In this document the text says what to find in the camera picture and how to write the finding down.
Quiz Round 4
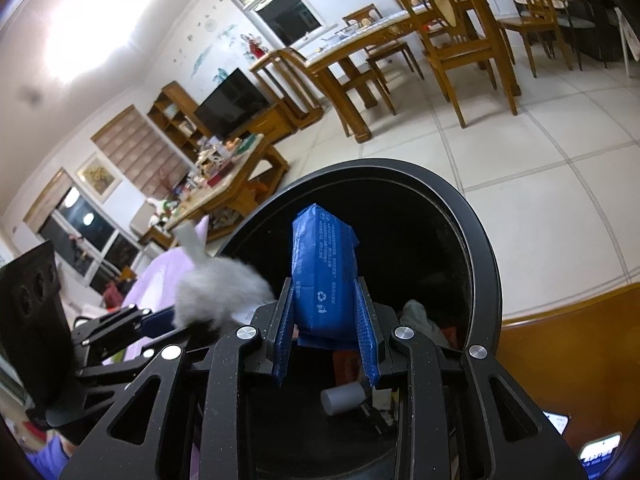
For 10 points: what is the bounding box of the wall painting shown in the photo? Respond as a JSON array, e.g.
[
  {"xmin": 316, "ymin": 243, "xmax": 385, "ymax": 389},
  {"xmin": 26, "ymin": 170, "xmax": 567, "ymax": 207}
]
[{"xmin": 175, "ymin": 14, "xmax": 252, "ymax": 82}]

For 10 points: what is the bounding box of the brown window blind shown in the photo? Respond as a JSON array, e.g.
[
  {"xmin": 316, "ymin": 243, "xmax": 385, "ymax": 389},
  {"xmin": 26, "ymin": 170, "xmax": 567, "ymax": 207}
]
[{"xmin": 91, "ymin": 105, "xmax": 194, "ymax": 202}]

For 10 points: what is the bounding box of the grey crumpled paper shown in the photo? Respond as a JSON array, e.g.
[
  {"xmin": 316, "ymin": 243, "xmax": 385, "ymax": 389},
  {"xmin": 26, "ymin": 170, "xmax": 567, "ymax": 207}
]
[{"xmin": 400, "ymin": 299, "xmax": 442, "ymax": 343}]

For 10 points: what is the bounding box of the large balcony window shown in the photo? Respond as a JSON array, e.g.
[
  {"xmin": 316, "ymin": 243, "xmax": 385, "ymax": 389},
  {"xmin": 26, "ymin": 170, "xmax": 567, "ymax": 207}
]
[{"xmin": 22, "ymin": 167, "xmax": 147, "ymax": 297}]

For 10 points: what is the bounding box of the brown wooden surface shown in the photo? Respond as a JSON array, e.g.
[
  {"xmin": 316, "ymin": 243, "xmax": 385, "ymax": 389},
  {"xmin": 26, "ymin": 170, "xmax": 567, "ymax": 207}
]
[{"xmin": 497, "ymin": 284, "xmax": 640, "ymax": 463}]

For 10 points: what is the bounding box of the wooden dining table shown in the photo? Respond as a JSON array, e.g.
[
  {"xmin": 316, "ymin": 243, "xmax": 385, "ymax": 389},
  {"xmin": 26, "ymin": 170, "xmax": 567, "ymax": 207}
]
[{"xmin": 300, "ymin": 0, "xmax": 488, "ymax": 145}]

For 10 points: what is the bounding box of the black flat television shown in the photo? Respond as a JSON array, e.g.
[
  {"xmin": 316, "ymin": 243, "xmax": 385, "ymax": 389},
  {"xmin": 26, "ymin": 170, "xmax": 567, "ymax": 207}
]
[{"xmin": 194, "ymin": 67, "xmax": 274, "ymax": 142}]

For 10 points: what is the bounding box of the framed wall picture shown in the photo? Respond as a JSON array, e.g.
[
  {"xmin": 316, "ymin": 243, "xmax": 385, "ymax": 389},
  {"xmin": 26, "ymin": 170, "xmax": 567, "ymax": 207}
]
[{"xmin": 76, "ymin": 152, "xmax": 123, "ymax": 205}]

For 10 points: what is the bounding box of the purple blanket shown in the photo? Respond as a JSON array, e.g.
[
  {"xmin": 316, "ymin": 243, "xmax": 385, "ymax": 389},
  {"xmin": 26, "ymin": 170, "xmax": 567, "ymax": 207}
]
[{"xmin": 120, "ymin": 214, "xmax": 213, "ymax": 480}]

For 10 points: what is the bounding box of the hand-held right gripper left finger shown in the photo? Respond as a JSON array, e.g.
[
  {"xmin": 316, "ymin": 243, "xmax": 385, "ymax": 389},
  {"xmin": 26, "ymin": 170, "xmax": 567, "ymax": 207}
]
[{"xmin": 57, "ymin": 276, "xmax": 297, "ymax": 480}]

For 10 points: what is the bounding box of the black round trash bin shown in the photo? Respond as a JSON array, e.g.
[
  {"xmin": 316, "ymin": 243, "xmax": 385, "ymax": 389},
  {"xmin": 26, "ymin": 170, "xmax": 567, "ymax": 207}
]
[{"xmin": 217, "ymin": 157, "xmax": 503, "ymax": 480}]

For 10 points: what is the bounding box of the grey fluffy wad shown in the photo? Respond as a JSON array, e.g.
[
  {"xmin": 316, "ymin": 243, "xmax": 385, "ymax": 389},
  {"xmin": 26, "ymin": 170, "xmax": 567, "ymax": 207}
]
[{"xmin": 172, "ymin": 255, "xmax": 276, "ymax": 333}]

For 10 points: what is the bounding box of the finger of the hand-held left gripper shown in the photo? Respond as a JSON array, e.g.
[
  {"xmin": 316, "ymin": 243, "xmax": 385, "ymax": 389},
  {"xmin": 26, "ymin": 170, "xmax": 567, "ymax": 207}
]
[
  {"xmin": 75, "ymin": 322, "xmax": 223, "ymax": 386},
  {"xmin": 70, "ymin": 305, "xmax": 178, "ymax": 356}
]

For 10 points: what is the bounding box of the blue tissue packet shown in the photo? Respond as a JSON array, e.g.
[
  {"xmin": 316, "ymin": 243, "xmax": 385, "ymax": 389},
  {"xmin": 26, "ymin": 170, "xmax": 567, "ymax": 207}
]
[{"xmin": 291, "ymin": 203, "xmax": 361, "ymax": 350}]

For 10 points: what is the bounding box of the ceiling light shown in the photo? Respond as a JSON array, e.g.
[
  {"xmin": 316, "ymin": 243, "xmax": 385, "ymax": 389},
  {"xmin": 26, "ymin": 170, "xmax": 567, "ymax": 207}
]
[{"xmin": 30, "ymin": 0, "xmax": 167, "ymax": 77}]

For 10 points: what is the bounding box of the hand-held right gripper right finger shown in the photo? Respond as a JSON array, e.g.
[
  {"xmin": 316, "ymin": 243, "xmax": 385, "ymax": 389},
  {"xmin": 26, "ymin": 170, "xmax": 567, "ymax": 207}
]
[{"xmin": 351, "ymin": 279, "xmax": 588, "ymax": 480}]

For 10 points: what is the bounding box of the smartphone with lit screen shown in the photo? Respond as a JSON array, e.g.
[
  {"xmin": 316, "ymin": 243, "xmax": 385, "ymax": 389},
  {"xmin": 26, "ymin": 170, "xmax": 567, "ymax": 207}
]
[
  {"xmin": 577, "ymin": 431, "xmax": 624, "ymax": 479},
  {"xmin": 541, "ymin": 410, "xmax": 572, "ymax": 437}
]

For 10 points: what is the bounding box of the wooden coffee table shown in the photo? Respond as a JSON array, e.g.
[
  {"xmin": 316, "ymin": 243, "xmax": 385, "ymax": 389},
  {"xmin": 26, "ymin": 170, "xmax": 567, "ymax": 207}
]
[{"xmin": 137, "ymin": 134, "xmax": 291, "ymax": 252}]

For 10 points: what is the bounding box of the red packet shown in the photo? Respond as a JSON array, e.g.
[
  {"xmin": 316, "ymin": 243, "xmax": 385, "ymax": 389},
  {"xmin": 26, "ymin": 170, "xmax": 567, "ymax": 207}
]
[{"xmin": 331, "ymin": 349, "xmax": 370, "ymax": 387}]

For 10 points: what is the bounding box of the person's left forearm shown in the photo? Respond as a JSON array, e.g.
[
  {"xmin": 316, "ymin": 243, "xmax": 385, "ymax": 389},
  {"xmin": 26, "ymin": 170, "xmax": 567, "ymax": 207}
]
[{"xmin": 22, "ymin": 430, "xmax": 77, "ymax": 480}]

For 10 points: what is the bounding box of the red flower vase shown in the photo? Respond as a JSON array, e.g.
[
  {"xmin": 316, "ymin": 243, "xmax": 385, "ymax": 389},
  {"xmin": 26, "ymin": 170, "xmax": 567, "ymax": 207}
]
[{"xmin": 242, "ymin": 33, "xmax": 269, "ymax": 59}]

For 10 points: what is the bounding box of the clutter of small table items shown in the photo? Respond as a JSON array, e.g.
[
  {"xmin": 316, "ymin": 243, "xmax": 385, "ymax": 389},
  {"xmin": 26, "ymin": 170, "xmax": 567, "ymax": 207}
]
[{"xmin": 149, "ymin": 132, "xmax": 264, "ymax": 227}]

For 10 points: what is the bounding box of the black desk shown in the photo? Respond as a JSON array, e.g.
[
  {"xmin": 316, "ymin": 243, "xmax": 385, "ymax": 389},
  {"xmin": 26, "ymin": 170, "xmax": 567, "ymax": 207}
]
[{"xmin": 549, "ymin": 0, "xmax": 632, "ymax": 69}]

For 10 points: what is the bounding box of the dark window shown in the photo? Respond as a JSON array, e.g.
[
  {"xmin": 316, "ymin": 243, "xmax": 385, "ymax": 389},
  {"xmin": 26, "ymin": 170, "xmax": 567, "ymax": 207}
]
[{"xmin": 225, "ymin": 0, "xmax": 339, "ymax": 49}]

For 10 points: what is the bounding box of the wooden shelf unit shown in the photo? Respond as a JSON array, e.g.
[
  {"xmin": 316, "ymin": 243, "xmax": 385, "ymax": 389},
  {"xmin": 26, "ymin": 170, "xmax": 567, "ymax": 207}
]
[{"xmin": 147, "ymin": 81, "xmax": 212, "ymax": 162}]

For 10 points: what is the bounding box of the wooden television cabinet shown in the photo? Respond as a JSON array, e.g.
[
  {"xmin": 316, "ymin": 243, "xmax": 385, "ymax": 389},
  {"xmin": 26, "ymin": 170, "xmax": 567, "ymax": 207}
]
[{"xmin": 240, "ymin": 102, "xmax": 297, "ymax": 147}]

